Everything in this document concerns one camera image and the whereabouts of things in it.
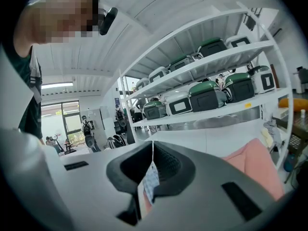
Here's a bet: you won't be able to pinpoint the pale yellow cloth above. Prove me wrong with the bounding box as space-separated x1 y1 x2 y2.
260 128 274 147

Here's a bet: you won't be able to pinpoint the grey crumpled cloth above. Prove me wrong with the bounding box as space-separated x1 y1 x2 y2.
262 119 282 150

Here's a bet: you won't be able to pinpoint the blue round object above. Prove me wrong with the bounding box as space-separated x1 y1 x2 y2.
283 154 297 173

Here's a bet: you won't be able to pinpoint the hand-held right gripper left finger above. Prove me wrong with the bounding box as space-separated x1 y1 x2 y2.
42 140 156 231

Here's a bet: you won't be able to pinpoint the person's head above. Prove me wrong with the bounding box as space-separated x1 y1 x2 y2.
13 0 101 59

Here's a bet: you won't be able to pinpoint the long ceiling light tube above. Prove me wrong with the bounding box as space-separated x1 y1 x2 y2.
40 81 74 90

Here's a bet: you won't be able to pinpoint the black staircase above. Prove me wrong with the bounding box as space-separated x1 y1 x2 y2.
243 7 262 31

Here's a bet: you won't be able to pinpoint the yellow cushion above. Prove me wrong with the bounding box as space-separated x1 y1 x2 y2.
278 97 308 109

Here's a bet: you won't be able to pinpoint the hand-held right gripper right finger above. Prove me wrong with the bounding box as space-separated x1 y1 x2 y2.
134 140 278 231

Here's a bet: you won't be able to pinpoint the dark mesh coffee table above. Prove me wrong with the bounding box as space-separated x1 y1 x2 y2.
272 107 308 159

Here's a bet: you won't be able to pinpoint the black head camera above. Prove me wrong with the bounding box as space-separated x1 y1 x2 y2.
98 6 119 36

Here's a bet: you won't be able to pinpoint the light blue cloth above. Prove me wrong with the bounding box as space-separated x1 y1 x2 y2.
142 141 161 205

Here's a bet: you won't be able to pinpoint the black framed window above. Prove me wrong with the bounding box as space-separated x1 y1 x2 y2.
40 101 82 152

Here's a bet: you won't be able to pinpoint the dark office chair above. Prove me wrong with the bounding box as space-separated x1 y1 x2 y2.
297 66 308 94

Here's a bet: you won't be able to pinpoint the rows of green white cases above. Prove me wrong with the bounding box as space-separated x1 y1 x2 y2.
134 34 276 121

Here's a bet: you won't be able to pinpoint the white metal shelf rack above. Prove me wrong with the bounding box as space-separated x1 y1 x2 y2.
118 1 295 171

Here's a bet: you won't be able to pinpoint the person's dark green shirt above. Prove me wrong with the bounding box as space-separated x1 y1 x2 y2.
3 43 44 141

